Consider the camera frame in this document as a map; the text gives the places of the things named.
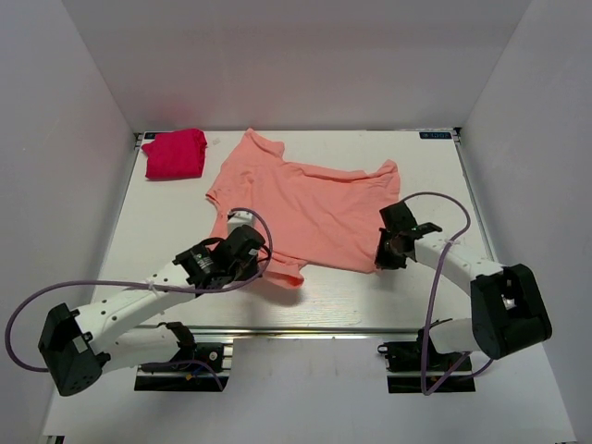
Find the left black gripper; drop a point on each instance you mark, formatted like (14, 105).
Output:
(251, 272)

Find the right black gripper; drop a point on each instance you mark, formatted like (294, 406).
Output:
(384, 260)

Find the salmon pink t shirt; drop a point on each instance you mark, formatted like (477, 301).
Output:
(316, 215)

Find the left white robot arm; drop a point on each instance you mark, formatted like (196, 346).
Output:
(79, 345)

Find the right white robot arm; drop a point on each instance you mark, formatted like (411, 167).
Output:
(507, 310)

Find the folded magenta t shirt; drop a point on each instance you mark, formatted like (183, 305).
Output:
(176, 155)

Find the blue table label sticker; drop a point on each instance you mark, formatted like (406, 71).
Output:
(435, 135)

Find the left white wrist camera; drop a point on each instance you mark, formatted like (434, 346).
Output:
(239, 219)

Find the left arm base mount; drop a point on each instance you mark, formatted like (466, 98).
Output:
(205, 369)

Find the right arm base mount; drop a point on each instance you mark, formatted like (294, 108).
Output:
(403, 362)

